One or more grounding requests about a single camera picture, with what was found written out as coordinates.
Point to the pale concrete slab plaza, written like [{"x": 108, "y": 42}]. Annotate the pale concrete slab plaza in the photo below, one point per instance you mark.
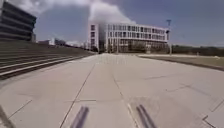
[{"x": 110, "y": 83}]

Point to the white multi-storey building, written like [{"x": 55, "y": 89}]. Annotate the white multi-storey building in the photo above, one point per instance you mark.
[{"x": 130, "y": 37}]

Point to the robot's own part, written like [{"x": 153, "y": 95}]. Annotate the robot's own part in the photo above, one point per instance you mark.
[
  {"x": 80, "y": 117},
  {"x": 146, "y": 116}
]

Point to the lamp pole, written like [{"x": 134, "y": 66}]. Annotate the lamp pole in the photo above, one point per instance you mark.
[{"x": 169, "y": 36}]

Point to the low distant building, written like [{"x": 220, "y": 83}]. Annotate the low distant building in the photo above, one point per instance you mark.
[{"x": 50, "y": 42}]

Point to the raised grass bed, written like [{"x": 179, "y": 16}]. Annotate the raised grass bed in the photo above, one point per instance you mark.
[{"x": 190, "y": 60}]

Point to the wide grey stone steps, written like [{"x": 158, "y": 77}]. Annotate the wide grey stone steps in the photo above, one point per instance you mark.
[{"x": 30, "y": 56}]

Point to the row of trees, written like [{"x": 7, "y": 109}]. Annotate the row of trees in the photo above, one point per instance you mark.
[{"x": 200, "y": 50}]

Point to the dark glass building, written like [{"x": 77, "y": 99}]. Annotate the dark glass building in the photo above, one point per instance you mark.
[{"x": 15, "y": 24}]

